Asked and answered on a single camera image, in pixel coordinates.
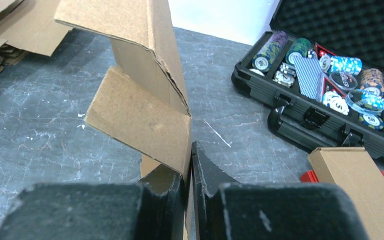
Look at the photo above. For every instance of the red flat block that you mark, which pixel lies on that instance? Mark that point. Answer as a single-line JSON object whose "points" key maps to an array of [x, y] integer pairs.
{"points": [[310, 177]]}

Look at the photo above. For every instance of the black poker chip case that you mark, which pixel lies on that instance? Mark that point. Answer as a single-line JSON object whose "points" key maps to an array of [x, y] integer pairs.
{"points": [[321, 70]]}

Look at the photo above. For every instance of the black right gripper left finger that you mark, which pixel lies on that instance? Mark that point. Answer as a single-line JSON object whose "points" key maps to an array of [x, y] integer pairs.
{"points": [[150, 209]]}

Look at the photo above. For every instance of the brown cardboard box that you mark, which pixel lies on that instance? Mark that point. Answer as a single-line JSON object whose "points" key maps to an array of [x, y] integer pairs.
{"points": [[142, 101], [353, 169]]}

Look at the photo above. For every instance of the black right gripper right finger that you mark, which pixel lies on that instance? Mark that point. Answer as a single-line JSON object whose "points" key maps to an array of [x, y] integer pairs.
{"points": [[228, 210]]}

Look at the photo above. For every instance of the stack of flat cardboard sheets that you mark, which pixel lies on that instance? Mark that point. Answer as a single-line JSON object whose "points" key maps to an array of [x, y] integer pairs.
{"points": [[28, 26]]}

